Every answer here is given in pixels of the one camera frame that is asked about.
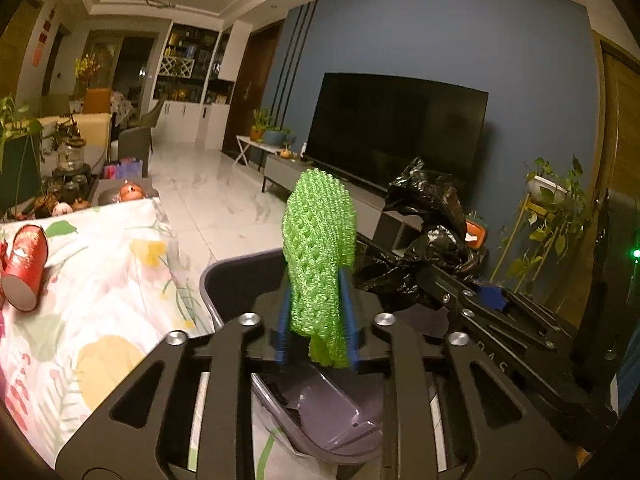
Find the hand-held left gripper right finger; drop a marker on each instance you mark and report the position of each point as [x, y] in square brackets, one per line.
[353, 342]

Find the red wall hanging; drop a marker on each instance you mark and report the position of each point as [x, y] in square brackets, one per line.
[42, 35]

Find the white display cabinet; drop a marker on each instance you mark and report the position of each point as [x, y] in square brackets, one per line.
[185, 85]

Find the grey television cabinet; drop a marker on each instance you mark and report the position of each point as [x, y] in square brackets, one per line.
[372, 210]

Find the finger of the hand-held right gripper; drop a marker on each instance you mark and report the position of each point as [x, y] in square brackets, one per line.
[491, 296]
[440, 287]

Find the yellow plant stand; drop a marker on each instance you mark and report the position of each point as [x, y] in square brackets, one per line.
[527, 207]

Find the orange round teapot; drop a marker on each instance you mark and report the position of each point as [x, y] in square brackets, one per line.
[131, 192]

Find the yellow armchair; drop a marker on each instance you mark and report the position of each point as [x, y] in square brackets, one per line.
[75, 127]

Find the purple gift bag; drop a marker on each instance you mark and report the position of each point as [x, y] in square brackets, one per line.
[122, 167]

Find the ceiling lamp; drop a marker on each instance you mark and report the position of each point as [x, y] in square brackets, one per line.
[159, 1]

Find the orange chair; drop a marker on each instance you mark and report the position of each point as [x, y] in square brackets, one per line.
[97, 100]

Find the grey plastic bin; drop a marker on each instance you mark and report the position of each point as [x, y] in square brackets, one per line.
[320, 410]

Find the white folding side table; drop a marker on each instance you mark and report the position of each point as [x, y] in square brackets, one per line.
[245, 142]

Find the green foam fruit net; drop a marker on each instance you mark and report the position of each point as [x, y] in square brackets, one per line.
[320, 240]

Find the floral printed cloth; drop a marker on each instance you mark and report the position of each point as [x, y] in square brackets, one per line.
[100, 310]

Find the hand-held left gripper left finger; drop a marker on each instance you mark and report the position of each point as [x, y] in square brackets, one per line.
[282, 346]

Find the orange container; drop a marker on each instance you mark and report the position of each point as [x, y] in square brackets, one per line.
[475, 234]

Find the light brown wooden door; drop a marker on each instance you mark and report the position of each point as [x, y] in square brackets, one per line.
[620, 135]

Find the glass kettle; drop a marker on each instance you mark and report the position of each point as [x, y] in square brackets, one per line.
[71, 152]

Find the pink tea pet figurine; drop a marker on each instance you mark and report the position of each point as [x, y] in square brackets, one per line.
[61, 208]

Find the dark brown wooden door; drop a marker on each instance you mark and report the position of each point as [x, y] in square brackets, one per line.
[250, 85]

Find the plant in orange pot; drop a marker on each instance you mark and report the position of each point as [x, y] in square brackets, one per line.
[257, 122]

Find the grey dining chair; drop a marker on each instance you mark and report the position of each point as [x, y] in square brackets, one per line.
[150, 115]

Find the plant in dark green pot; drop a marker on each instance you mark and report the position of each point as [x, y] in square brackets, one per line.
[12, 160]

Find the small orange ornament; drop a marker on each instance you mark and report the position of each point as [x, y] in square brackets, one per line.
[285, 152]

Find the red patterned paper cup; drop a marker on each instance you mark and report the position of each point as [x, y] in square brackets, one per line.
[25, 270]

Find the pothos in white pot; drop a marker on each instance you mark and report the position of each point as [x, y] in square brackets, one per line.
[550, 190]

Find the black flat television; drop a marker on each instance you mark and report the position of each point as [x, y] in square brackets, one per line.
[390, 125]

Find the black garbage bag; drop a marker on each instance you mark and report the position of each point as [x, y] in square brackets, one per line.
[430, 210]

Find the plant in blue pot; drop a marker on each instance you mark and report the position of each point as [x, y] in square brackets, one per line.
[276, 136]

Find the grey armchair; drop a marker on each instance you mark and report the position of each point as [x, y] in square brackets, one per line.
[135, 142]

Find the yellow flowers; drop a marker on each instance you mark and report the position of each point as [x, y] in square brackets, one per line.
[86, 67]

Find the dark tea tray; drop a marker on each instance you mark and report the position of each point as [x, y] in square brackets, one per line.
[92, 182]

